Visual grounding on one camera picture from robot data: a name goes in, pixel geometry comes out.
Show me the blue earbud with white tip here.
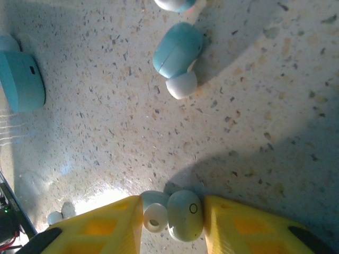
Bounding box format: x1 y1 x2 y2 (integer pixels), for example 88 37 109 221
152 21 204 101
153 0 207 13

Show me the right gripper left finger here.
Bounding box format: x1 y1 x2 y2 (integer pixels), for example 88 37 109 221
15 195 145 254

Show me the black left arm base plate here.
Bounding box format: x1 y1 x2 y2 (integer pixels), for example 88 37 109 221
0 182 37 251

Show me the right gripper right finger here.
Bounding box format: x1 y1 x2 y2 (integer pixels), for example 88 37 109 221
203 195 335 254

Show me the blue charging case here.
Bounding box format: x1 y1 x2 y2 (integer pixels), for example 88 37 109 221
0 50 46 113

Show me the pale green earbud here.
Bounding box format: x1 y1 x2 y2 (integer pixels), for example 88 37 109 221
139 189 205 243

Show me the white stemmed earbud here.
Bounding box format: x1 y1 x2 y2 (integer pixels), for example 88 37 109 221
47 201 77 226

